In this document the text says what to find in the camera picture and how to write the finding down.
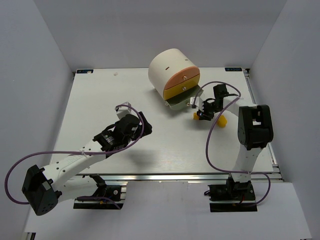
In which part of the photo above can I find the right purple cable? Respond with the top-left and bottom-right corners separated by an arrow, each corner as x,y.
194,80 -> 272,207

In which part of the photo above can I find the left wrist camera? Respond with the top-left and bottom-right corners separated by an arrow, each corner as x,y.
115,101 -> 132,120

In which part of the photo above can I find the yellow drawer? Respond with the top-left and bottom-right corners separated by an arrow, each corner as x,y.
162,78 -> 198,100

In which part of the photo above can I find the blue label sticker right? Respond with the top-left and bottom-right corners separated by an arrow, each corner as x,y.
224,67 -> 243,72

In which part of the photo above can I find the yellow rectangular lego brick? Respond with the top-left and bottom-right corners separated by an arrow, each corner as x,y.
193,112 -> 201,121

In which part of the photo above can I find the blue label sticker left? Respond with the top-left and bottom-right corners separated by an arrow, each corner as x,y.
76,69 -> 94,74

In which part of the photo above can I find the aluminium table rail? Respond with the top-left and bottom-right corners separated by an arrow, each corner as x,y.
70,166 -> 283,182

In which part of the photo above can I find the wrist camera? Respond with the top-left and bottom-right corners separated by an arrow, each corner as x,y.
115,101 -> 132,120
189,96 -> 203,110

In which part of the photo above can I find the yellow round lego piece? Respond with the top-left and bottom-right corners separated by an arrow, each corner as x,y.
217,115 -> 228,128

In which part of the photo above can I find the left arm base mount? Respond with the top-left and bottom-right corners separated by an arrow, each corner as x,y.
73,174 -> 125,210

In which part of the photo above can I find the purple cable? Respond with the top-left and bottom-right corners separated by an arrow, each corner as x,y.
194,80 -> 272,207
4,103 -> 146,210

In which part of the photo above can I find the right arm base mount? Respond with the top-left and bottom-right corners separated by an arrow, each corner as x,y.
203,184 -> 258,213

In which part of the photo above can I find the white cylindrical drawer cabinet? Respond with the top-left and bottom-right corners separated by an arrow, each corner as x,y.
148,48 -> 197,93

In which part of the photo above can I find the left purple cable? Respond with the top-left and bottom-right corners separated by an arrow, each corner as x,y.
4,103 -> 146,210

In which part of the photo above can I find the blue label sticker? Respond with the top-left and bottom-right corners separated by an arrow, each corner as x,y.
76,69 -> 94,74
224,67 -> 243,72

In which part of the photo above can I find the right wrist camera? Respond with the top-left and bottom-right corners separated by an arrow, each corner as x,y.
189,96 -> 203,110

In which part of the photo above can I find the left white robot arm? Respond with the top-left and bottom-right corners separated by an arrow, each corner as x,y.
22,102 -> 152,216

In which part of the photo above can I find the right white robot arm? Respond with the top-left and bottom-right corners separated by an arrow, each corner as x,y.
190,81 -> 274,184

